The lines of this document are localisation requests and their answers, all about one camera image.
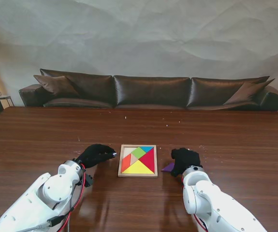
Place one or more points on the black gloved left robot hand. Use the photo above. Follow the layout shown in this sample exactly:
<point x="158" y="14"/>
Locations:
<point x="94" y="155"/>

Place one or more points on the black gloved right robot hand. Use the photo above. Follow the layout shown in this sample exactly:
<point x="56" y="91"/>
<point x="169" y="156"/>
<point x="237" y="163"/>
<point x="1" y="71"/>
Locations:
<point x="185" y="160"/>

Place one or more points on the purple tangram triangle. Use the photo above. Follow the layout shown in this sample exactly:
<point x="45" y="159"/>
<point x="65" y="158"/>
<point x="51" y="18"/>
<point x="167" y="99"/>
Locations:
<point x="169" y="167"/>

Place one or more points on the orange tangram parallelogram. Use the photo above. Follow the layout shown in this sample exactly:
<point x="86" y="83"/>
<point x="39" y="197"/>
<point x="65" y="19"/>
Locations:
<point x="126" y="163"/>

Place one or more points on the large red tangram triangle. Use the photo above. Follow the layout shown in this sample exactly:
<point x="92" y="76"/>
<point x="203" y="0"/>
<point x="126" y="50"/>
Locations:
<point x="148" y="159"/>

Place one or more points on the small blue tangram triangle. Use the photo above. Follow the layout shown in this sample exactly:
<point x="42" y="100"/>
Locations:
<point x="148" y="149"/>

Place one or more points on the natural wood tangram triangle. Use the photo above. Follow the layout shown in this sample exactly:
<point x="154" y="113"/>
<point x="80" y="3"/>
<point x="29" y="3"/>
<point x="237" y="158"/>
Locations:
<point x="135" y="160"/>

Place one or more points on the green tangram square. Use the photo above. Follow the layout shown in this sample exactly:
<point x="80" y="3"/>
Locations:
<point x="138" y="152"/>

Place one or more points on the large yellow tangram triangle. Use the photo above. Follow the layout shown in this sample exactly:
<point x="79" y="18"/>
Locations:
<point x="137" y="169"/>

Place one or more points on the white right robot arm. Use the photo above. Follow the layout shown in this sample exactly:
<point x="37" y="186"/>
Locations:
<point x="213" y="203"/>

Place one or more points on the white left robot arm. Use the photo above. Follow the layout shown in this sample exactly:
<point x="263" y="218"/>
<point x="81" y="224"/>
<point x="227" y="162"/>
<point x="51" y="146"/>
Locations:
<point x="42" y="198"/>

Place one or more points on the square wooden tangram tray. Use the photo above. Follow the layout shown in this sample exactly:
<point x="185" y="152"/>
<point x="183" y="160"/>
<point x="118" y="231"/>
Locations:
<point x="126" y="151"/>

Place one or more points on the dark brown leather sofa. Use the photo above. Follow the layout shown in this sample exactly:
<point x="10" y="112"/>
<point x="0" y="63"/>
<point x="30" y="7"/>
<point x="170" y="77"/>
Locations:
<point x="150" y="91"/>

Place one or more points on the brown sofa cushion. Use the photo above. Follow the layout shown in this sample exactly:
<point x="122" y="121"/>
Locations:
<point x="247" y="93"/>
<point x="56" y="84"/>

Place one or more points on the small side table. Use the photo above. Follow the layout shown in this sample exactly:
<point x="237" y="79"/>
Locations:
<point x="5" y="97"/>

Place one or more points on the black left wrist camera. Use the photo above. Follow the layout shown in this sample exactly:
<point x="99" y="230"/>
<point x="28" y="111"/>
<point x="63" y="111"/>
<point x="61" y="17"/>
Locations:
<point x="88" y="180"/>

